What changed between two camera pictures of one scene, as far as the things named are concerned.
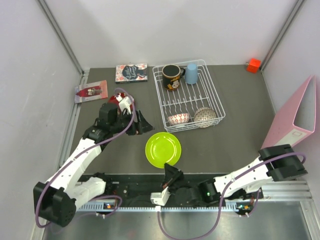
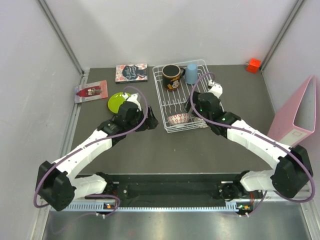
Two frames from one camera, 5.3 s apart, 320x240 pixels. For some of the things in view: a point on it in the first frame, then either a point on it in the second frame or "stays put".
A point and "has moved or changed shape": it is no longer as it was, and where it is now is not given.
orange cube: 253,66 stays put
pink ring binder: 297,120 stays put
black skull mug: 172,74 stays put
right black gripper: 172,174 to 195,100
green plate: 162,148 has moved or changed shape
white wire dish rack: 187,97 stays put
